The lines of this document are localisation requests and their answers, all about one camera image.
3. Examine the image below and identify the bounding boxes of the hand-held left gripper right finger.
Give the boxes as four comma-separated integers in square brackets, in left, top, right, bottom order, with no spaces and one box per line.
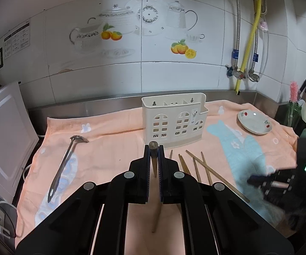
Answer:
[158,145,295,255]

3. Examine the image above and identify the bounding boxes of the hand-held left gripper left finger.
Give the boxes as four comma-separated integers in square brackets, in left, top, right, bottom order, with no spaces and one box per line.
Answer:
[15,145,152,255]

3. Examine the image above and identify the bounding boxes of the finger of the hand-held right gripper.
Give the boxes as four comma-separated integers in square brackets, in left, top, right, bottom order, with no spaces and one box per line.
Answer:
[248,169,293,200]

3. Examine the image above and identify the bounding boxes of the dark-tipped wooden chopstick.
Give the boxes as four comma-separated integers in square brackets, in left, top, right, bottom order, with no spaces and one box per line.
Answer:
[149,141,161,233]

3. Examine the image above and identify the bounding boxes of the cream plastic utensil holder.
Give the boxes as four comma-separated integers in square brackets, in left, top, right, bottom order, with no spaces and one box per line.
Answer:
[142,93,209,149]

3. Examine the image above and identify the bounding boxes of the person's right hand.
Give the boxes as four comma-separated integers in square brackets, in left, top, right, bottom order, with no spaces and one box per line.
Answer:
[259,194,306,231]

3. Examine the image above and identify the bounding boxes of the peach printed towel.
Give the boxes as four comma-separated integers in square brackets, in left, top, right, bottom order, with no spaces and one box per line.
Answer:
[15,99,306,255]

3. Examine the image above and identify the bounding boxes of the white plate with red print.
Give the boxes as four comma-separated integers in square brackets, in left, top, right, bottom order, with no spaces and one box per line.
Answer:
[237,110,273,135]

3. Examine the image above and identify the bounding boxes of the green glass jar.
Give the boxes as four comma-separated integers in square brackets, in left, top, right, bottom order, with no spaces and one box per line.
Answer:
[286,102,303,128]

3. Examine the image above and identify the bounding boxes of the stainless steel slotted ladle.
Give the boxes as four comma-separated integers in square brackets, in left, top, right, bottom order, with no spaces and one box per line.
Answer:
[47,135,89,203]

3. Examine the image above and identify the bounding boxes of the pink bottle brush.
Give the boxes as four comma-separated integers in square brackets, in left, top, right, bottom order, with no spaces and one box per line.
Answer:
[289,82,299,104]

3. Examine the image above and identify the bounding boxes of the metal pipe valve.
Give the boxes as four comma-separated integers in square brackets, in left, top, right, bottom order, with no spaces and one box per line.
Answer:
[247,69,261,83]
[226,65,245,79]

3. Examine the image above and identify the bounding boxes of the braided metal hose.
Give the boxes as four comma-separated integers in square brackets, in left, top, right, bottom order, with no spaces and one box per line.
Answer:
[251,0,270,72]

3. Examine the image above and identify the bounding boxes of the yellow gas hose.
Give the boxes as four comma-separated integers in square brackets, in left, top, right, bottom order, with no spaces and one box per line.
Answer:
[236,0,263,94]

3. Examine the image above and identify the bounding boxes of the corrugated metal hose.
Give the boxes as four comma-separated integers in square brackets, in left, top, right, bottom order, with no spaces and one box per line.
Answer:
[229,0,243,71]

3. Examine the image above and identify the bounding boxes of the white wall label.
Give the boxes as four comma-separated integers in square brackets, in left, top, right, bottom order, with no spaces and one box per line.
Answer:
[4,22,31,60]

